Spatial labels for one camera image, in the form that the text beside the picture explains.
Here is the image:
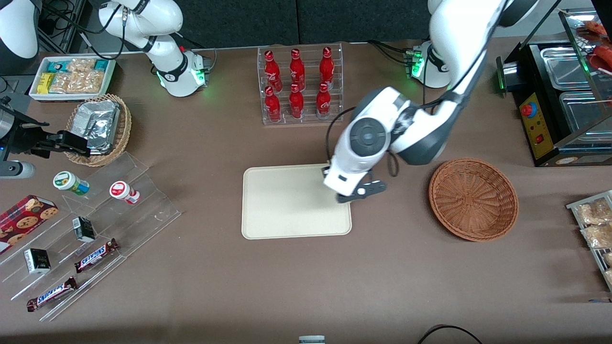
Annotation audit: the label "clear bag of crackers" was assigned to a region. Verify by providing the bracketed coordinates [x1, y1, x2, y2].
[66, 58, 97, 75]
[76, 71, 106, 94]
[49, 72, 80, 94]

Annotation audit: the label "black base cables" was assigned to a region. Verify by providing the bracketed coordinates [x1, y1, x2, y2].
[178, 32, 218, 65]
[367, 40, 413, 66]

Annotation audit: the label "clear acrylic stepped stand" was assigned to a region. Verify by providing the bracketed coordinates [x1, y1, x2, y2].
[0, 152, 182, 322]

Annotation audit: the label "red tartan cookie box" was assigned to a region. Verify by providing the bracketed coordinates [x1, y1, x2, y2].
[0, 194, 59, 255]

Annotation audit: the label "small black carton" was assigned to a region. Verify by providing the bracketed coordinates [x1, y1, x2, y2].
[24, 248, 51, 274]
[72, 216, 96, 243]

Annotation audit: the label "grey metal snack tray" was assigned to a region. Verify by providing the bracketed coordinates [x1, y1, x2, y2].
[566, 190, 612, 292]

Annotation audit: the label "Snickers chocolate bar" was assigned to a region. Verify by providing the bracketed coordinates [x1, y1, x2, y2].
[26, 277, 78, 312]
[74, 238, 120, 273]

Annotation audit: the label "black right base cables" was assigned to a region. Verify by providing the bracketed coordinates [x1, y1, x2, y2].
[178, 32, 218, 65]

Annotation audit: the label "grey metal frame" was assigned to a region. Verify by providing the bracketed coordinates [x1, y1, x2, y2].
[37, 0, 103, 54]

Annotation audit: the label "green lid yoghurt cup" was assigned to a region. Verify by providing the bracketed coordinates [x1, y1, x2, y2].
[53, 171, 90, 196]

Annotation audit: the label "light tan wicker basket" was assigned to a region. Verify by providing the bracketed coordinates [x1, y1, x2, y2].
[66, 94, 132, 167]

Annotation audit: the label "clear acrylic bottle rack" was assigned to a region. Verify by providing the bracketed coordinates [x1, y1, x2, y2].
[257, 43, 344, 126]

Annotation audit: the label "steel warmer pan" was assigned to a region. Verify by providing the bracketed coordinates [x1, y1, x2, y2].
[558, 91, 612, 133]
[540, 46, 597, 90]

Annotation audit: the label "white rectangular snack tray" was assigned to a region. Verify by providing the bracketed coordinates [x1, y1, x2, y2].
[29, 56, 117, 102]

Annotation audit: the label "brown round wicker basket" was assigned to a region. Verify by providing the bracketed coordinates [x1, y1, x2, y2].
[428, 158, 519, 242]

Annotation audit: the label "black food warmer cabinet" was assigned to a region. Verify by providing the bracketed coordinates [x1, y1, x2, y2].
[496, 10, 612, 168]

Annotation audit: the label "red lid yoghurt cup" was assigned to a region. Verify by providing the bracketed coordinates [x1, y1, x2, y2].
[109, 181, 141, 205]

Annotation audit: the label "red cola bottle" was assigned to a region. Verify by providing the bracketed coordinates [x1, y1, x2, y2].
[289, 84, 305, 120]
[316, 82, 332, 119]
[319, 46, 335, 90]
[264, 86, 282, 122]
[265, 50, 282, 92]
[290, 48, 306, 91]

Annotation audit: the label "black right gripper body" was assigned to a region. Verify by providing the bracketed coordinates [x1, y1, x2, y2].
[0, 96, 51, 159]

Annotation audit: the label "cream plastic tray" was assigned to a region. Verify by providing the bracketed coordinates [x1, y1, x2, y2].
[241, 163, 353, 240]

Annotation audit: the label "black left base cables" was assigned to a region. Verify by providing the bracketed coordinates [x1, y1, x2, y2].
[367, 40, 413, 66]

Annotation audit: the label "red orange food packet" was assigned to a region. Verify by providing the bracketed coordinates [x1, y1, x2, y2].
[576, 20, 612, 72]

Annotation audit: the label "silver foil pack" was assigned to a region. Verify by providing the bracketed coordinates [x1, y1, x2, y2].
[72, 99, 120, 155]

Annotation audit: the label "black cable loop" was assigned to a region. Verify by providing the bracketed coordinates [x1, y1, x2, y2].
[417, 325, 483, 344]

